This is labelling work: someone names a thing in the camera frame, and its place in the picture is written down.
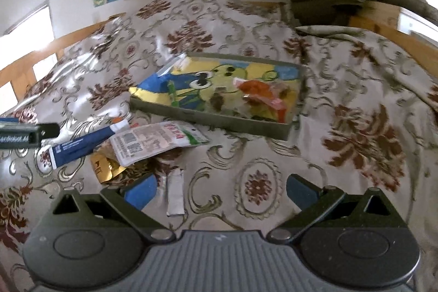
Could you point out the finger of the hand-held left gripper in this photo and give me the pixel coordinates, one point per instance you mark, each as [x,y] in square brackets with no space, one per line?
[48,130]

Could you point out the orange snack packet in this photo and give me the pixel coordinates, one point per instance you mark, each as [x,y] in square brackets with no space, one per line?
[258,88]

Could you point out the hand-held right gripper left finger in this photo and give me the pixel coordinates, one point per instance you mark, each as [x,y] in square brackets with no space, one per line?
[142,192]

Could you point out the clear packet of white snacks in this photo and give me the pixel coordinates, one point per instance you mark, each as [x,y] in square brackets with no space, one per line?
[246,109]

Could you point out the floral satin blanket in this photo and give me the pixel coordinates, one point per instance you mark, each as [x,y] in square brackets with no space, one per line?
[342,73]

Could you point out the gold yellow snack packet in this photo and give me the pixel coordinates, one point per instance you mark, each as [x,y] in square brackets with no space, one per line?
[106,169]

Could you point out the white pink snack packet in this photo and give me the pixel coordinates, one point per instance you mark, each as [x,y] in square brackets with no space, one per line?
[150,141]

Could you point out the wooden bed rail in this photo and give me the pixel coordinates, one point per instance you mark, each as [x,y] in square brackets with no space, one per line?
[68,39]

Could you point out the small silver sachet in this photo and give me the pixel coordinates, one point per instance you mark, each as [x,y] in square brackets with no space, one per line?
[175,192]

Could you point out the light wooden bed frame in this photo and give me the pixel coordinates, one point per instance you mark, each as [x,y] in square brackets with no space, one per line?
[383,16]

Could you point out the grey tray with cartoon picture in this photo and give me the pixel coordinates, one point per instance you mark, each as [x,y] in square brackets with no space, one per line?
[205,86]

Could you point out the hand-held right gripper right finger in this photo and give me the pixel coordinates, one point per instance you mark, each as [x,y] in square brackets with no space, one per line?
[301,191]

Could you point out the blue tube with orange cap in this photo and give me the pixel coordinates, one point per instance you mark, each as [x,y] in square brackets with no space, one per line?
[82,145]

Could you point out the window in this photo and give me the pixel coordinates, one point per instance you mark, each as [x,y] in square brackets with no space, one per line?
[24,39]

